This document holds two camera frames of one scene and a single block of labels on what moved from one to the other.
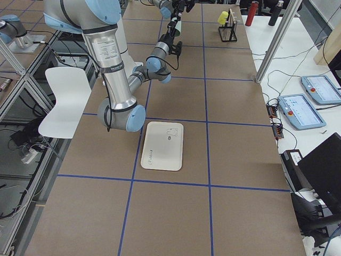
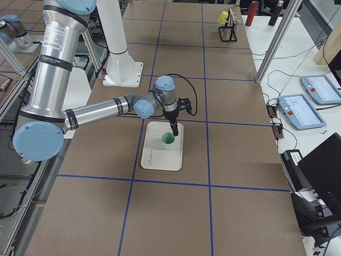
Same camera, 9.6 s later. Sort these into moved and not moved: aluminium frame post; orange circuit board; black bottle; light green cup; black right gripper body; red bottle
Moved: light green cup; black right gripper body
Not moved: black bottle; red bottle; orange circuit board; aluminium frame post
